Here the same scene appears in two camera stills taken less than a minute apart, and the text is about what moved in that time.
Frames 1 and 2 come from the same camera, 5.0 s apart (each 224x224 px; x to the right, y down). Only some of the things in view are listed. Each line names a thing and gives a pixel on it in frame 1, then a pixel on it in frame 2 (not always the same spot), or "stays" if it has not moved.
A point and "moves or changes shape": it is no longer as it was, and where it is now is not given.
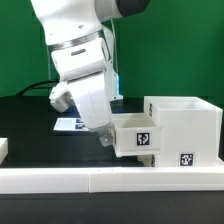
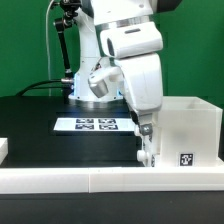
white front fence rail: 111,179 stays
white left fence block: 4,148 stays
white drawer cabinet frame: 192,131 stays
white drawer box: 135,134 moves or changes shape
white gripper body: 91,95 → 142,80
